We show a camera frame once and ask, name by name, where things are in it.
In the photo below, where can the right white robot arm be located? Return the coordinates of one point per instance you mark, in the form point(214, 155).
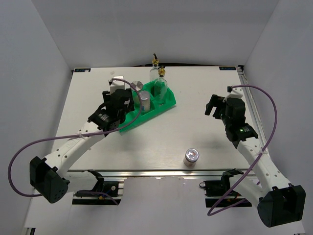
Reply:
point(277, 200)

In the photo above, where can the blue table label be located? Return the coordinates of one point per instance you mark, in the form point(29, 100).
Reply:
point(226, 68)
point(76, 70)

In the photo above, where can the front aluminium table rail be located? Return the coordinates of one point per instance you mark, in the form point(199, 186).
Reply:
point(120, 175)

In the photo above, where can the left blue table label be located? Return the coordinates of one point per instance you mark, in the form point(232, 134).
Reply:
point(76, 70)

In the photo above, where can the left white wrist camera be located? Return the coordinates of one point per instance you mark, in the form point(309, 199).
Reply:
point(116, 83)

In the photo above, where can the glass bottle with dark bottom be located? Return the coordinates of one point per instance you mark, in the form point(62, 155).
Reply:
point(154, 73)

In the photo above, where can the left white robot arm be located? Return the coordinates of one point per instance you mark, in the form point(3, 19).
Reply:
point(48, 174)

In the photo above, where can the small red label spice jar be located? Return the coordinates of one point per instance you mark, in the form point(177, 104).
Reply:
point(191, 157)

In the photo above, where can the right blue table label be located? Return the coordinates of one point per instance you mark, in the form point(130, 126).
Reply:
point(226, 68)

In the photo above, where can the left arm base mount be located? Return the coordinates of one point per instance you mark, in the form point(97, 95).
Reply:
point(98, 191)

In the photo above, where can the glass bottle gold black pourer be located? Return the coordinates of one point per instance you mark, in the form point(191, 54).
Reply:
point(161, 86)

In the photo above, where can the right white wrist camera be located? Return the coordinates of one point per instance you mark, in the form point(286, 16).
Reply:
point(234, 92)

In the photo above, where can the green three-compartment bin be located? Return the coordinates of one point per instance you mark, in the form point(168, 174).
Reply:
point(155, 109)

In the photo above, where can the right aluminium table rail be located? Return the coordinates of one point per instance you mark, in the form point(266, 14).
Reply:
point(252, 105)

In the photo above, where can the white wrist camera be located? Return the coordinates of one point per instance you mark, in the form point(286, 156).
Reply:
point(116, 83)
point(234, 92)

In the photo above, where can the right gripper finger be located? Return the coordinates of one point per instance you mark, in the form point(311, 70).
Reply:
point(209, 105)
point(218, 112)

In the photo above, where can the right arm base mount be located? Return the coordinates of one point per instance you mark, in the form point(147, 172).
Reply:
point(215, 185)

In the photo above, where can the blue label silver lid shaker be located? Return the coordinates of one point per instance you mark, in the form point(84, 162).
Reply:
point(145, 101)

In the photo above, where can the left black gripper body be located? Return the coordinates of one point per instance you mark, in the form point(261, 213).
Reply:
point(122, 117)

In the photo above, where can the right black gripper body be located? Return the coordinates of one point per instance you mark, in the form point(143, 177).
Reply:
point(225, 119)

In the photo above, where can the aluminium table rail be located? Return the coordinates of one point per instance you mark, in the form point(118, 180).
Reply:
point(252, 105)
point(120, 175)

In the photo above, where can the jar with silver lid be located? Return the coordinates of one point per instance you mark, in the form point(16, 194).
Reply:
point(136, 87)

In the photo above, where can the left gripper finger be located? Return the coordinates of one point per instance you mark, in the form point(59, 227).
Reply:
point(131, 100)
point(106, 96)

